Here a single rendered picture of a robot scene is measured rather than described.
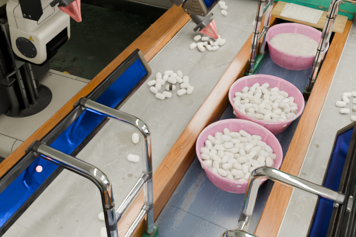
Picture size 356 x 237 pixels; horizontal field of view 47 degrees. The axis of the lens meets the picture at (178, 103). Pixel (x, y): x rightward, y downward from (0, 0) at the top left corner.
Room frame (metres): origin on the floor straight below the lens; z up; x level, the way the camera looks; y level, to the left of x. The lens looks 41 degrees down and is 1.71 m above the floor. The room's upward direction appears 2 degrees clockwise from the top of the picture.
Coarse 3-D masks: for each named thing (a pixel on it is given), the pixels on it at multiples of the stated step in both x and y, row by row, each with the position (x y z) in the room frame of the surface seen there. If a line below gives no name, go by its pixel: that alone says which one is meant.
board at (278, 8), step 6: (276, 6) 1.80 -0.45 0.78; (282, 6) 1.80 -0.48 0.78; (276, 12) 1.74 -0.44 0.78; (324, 12) 1.76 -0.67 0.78; (282, 18) 1.70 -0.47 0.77; (288, 18) 1.69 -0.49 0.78; (324, 18) 1.70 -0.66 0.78; (336, 18) 1.70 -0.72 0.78; (342, 18) 1.71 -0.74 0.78; (306, 24) 1.65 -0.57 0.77; (312, 24) 1.64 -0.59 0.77; (318, 24) 1.64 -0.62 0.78; (336, 24) 1.65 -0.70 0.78; (342, 24) 1.65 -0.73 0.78; (336, 30) 1.60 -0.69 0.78; (342, 30) 1.60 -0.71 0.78
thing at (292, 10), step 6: (288, 6) 1.80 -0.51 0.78; (294, 6) 1.80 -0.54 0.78; (300, 6) 1.80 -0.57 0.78; (282, 12) 1.74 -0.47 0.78; (288, 12) 1.74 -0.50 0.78; (294, 12) 1.74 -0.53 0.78; (300, 12) 1.74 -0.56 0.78; (306, 12) 1.75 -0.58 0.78; (312, 12) 1.75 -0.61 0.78; (318, 12) 1.75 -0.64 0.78; (294, 18) 1.69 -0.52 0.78; (300, 18) 1.69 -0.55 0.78; (306, 18) 1.69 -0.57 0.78; (312, 18) 1.69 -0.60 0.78; (318, 18) 1.70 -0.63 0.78
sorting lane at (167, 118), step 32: (224, 0) 1.92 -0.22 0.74; (192, 32) 1.60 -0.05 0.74; (224, 32) 1.61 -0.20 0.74; (160, 64) 1.35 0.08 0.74; (192, 64) 1.36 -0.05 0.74; (224, 64) 1.36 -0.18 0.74; (192, 96) 1.15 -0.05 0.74; (128, 128) 0.98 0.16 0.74; (160, 128) 0.98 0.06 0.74; (96, 160) 0.83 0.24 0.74; (128, 160) 0.84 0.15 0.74; (160, 160) 0.84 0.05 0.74; (64, 192) 0.71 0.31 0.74; (96, 192) 0.71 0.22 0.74; (128, 192) 0.72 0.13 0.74; (32, 224) 0.60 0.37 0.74; (64, 224) 0.61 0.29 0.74; (96, 224) 0.61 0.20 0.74
